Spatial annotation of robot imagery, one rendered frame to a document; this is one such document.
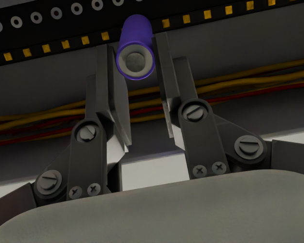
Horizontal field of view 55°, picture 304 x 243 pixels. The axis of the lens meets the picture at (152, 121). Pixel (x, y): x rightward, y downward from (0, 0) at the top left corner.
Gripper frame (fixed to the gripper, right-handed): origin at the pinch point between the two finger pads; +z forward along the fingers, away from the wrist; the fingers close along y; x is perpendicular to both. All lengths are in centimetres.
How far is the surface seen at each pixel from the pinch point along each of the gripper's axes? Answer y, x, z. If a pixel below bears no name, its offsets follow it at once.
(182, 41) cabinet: 3.9, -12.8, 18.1
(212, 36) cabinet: 7.3, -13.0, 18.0
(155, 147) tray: -0.9, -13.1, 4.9
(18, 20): -11.9, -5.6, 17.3
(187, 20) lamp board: 4.3, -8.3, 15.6
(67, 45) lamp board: -7.9, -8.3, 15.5
